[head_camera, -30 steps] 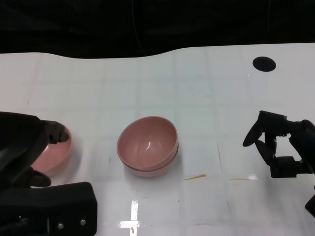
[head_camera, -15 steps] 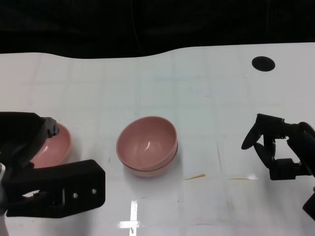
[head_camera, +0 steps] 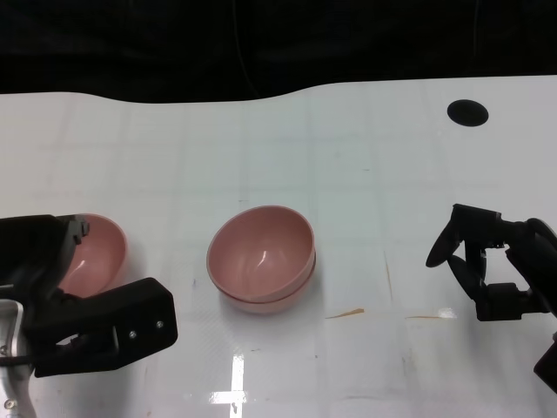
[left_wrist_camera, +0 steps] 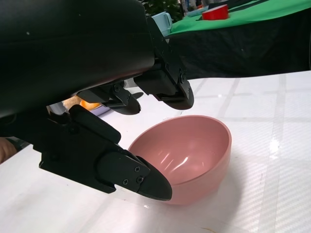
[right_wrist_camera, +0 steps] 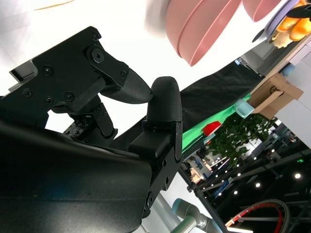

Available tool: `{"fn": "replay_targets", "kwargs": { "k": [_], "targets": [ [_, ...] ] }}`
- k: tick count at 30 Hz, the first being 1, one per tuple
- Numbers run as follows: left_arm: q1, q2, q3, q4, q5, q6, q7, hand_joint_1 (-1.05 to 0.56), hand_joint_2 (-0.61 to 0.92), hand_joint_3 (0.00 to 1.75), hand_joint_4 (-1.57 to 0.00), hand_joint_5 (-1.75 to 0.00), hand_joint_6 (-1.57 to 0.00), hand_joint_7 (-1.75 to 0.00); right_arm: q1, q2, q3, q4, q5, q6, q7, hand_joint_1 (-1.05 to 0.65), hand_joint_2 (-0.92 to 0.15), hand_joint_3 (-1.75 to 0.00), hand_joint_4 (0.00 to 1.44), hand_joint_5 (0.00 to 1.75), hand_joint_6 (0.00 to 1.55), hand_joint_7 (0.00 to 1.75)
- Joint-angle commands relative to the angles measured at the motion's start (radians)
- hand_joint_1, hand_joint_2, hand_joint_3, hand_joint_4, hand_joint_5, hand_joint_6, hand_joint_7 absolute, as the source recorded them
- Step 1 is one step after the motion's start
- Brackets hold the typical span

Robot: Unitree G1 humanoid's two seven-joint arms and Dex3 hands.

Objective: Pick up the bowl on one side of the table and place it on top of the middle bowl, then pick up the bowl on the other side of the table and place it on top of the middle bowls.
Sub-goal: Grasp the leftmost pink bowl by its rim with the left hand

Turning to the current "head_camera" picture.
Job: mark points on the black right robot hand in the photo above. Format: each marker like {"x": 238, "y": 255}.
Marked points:
{"x": 535, "y": 252}

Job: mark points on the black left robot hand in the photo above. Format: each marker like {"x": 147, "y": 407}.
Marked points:
{"x": 35, "y": 248}

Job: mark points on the pink plastic bowl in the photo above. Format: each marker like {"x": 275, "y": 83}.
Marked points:
{"x": 100, "y": 257}
{"x": 270, "y": 307}
{"x": 257, "y": 252}

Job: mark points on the black round table grommet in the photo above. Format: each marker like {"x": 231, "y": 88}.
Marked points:
{"x": 467, "y": 113}

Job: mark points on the orange tape scrap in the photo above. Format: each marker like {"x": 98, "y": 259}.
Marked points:
{"x": 348, "y": 312}

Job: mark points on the black backdrop cloth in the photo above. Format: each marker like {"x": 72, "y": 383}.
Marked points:
{"x": 130, "y": 43}

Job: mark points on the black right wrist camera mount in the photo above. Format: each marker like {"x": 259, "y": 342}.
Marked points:
{"x": 548, "y": 361}

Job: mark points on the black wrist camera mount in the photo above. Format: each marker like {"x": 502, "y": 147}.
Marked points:
{"x": 139, "y": 313}
{"x": 548, "y": 361}

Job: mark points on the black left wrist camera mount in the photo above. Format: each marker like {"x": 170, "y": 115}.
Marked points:
{"x": 139, "y": 313}

